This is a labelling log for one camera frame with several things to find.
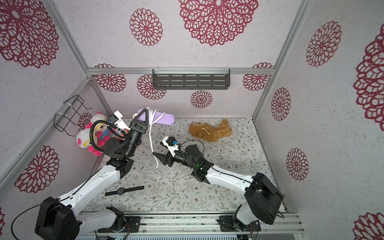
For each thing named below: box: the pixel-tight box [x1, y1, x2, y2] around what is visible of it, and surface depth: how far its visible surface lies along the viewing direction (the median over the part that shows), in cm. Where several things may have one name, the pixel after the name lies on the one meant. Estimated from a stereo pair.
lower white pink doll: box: [76, 122, 103, 156], surface depth 86 cm
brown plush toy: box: [188, 118, 232, 142], surface depth 103 cm
